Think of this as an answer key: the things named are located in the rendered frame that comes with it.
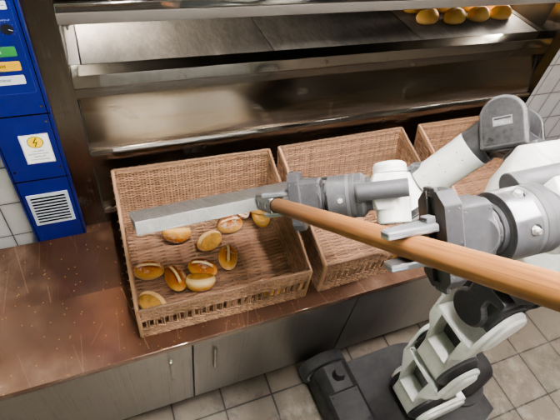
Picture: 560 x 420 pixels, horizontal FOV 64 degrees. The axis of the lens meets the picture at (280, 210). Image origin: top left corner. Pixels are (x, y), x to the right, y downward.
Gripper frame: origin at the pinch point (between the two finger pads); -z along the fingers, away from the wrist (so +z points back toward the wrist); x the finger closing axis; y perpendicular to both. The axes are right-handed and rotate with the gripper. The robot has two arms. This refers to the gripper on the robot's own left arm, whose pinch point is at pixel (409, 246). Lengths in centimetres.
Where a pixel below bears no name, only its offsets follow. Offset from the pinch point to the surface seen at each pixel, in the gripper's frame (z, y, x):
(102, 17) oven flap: -33, 64, -45
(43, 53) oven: -50, 84, -42
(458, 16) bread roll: 93, 114, -47
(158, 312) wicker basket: -36, 83, 31
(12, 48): -56, 78, -43
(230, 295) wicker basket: -15, 85, 32
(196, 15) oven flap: -12, 67, -44
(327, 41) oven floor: 34, 105, -42
